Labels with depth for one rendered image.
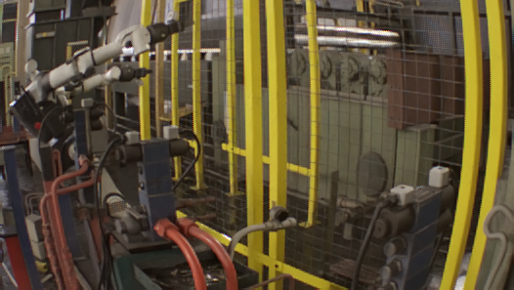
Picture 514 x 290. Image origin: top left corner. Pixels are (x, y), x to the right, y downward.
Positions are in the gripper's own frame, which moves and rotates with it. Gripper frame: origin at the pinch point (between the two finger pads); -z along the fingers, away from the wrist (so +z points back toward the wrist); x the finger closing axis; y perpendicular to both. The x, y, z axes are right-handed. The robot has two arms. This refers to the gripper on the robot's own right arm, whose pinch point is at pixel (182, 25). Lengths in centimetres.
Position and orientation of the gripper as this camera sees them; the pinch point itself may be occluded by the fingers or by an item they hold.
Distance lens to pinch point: 216.0
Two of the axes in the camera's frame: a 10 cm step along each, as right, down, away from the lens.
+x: -6.8, 0.2, 7.3
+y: 2.4, 9.5, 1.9
